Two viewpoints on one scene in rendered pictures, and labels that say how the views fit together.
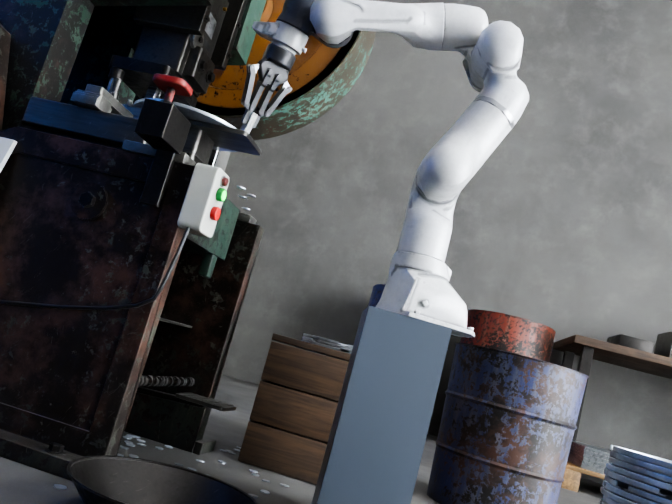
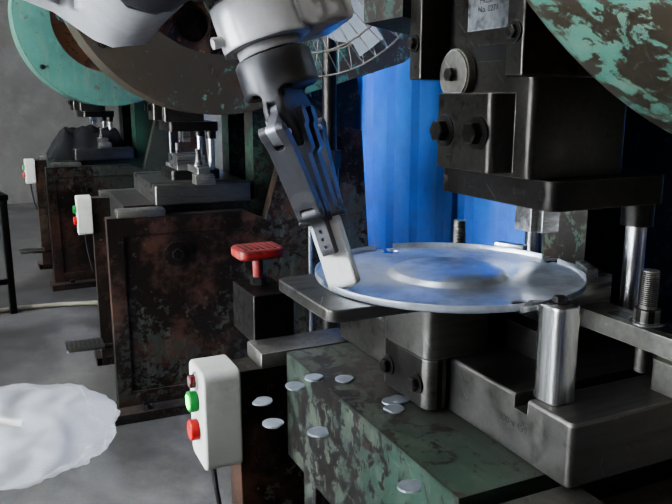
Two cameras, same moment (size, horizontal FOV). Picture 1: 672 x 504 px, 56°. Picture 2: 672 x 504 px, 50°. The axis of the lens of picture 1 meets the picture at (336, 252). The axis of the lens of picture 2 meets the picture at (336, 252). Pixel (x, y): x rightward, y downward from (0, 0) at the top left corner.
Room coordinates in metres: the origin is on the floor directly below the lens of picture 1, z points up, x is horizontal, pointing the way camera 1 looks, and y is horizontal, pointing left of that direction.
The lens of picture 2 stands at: (2.08, -0.13, 0.97)
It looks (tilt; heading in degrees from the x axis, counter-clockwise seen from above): 12 degrees down; 143
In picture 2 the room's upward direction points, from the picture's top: straight up
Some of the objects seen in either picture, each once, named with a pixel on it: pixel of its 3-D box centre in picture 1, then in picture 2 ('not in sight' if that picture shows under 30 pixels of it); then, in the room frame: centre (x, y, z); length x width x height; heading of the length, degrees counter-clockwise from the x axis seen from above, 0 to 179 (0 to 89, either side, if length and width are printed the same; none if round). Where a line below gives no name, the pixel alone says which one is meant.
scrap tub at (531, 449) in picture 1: (503, 434); not in sight; (2.05, -0.66, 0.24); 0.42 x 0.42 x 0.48
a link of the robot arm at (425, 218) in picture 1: (430, 210); not in sight; (1.44, -0.19, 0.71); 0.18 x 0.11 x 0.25; 179
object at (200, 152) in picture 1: (201, 155); (407, 335); (1.53, 0.38, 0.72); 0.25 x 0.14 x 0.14; 79
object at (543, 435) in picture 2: (132, 157); (532, 349); (1.56, 0.56, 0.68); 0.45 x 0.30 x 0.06; 169
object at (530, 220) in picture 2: (156, 97); (534, 213); (1.56, 0.55, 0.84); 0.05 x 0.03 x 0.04; 169
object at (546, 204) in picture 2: (153, 88); (545, 193); (1.56, 0.56, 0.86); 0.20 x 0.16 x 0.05; 169
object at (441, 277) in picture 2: (191, 126); (447, 271); (1.54, 0.43, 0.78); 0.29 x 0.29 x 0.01
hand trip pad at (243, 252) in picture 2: (168, 98); (258, 271); (1.19, 0.39, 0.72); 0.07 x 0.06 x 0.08; 79
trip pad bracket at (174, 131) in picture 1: (155, 152); (263, 343); (1.21, 0.39, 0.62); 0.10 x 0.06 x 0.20; 169
